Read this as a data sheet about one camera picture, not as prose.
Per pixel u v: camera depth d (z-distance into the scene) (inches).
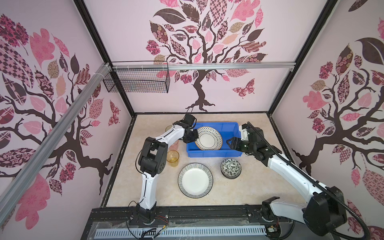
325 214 15.9
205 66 36.1
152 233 28.5
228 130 43.8
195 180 33.5
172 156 34.9
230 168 33.7
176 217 29.6
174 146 36.6
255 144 24.1
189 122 31.2
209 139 40.4
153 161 21.3
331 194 15.5
